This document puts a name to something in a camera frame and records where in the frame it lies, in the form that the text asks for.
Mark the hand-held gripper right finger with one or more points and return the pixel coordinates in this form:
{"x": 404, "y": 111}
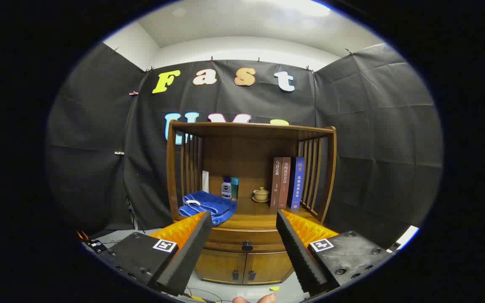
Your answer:
{"x": 297, "y": 248}

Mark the curved wooden drawer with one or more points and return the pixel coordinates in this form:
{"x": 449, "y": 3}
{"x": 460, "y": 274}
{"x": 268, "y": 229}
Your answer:
{"x": 225, "y": 240}

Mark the wooden cabinet door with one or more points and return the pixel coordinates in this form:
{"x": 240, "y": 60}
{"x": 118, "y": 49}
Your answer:
{"x": 217, "y": 265}
{"x": 272, "y": 267}

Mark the white bottle with blue cap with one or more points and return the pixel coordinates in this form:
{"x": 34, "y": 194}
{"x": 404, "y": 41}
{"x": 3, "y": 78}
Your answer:
{"x": 226, "y": 190}

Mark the white tube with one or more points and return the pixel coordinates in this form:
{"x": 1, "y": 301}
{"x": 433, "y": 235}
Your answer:
{"x": 205, "y": 182}

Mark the reddish brown book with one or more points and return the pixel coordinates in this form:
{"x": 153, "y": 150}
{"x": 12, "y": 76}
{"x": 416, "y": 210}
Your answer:
{"x": 285, "y": 185}

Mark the black device box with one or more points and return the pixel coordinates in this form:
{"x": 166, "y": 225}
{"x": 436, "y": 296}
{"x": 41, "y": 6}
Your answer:
{"x": 95, "y": 245}

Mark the beige lidded tea bowl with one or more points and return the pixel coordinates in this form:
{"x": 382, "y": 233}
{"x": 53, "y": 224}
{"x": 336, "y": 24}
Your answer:
{"x": 261, "y": 194}

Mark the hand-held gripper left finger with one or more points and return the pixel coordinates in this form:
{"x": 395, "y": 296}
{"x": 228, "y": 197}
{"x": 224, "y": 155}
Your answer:
{"x": 190, "y": 248}

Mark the wooden countertop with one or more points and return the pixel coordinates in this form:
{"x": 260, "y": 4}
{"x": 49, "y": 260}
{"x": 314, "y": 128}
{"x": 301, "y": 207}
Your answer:
{"x": 259, "y": 216}

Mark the brown wooden cabinet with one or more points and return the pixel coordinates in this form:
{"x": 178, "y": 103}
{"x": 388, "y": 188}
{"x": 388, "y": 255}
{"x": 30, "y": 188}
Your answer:
{"x": 242, "y": 164}

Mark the folded blue towel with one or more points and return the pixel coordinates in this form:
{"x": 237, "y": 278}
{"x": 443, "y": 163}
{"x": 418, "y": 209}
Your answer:
{"x": 209, "y": 204}

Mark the clear teal bottle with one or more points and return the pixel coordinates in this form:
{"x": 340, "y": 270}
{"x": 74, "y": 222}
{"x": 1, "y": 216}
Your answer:
{"x": 235, "y": 189}

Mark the blue book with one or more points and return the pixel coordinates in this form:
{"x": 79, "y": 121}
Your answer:
{"x": 298, "y": 185}

